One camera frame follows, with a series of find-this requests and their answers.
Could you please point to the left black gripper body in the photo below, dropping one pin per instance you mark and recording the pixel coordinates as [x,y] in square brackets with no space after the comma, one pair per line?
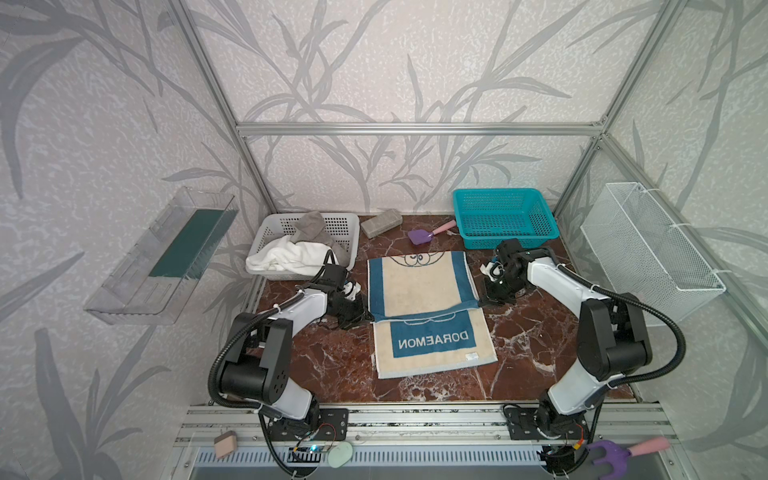
[353,309]

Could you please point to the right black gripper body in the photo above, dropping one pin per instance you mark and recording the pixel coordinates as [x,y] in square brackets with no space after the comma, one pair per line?
[493,287]

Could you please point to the blue beige Doraemon towel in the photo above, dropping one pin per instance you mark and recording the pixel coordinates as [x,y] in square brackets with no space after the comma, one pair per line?
[426,315]

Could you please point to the white perforated plastic basket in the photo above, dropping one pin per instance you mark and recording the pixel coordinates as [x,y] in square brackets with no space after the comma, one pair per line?
[343,227]

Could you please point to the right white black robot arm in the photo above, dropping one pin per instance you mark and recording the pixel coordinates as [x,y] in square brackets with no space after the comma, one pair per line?
[612,340]

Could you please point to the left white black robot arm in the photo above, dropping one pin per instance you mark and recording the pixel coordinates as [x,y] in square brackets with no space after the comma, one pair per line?
[252,370]

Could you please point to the teal plastic basket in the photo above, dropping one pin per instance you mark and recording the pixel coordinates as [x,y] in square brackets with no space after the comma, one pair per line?
[486,217]

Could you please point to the white towel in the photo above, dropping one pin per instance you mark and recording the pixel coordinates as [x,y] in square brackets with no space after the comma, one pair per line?
[284,256]

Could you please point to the grey sponge block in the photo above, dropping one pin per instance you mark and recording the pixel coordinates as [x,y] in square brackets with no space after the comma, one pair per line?
[381,223]

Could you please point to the grey towel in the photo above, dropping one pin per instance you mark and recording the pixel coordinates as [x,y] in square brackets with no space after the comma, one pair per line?
[311,228]

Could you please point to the purple pink toy spatula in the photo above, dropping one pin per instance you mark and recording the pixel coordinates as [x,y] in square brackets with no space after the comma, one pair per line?
[421,237]

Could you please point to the small green circuit board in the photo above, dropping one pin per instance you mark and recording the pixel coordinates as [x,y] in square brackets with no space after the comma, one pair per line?
[312,453]

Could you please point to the pale green oval disc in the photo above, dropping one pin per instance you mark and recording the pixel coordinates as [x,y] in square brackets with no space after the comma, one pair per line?
[340,455]

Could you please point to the brown square block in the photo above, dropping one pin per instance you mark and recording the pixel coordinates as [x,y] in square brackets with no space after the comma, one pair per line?
[225,444]

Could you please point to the purple pink toy fork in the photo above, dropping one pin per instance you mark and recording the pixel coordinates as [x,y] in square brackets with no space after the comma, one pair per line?
[618,457]

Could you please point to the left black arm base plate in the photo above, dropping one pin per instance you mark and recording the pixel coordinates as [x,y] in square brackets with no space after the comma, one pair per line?
[325,424]

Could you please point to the white wire mesh basket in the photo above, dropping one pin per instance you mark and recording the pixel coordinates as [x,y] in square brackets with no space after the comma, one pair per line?
[644,252]

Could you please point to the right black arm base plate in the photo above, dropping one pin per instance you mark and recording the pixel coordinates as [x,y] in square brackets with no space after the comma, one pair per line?
[522,423]

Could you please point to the aluminium front rail frame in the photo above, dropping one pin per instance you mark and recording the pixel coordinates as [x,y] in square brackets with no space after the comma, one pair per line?
[423,435]

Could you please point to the clear acrylic wall shelf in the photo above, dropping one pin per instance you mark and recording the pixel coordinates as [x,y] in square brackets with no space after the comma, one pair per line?
[155,280]

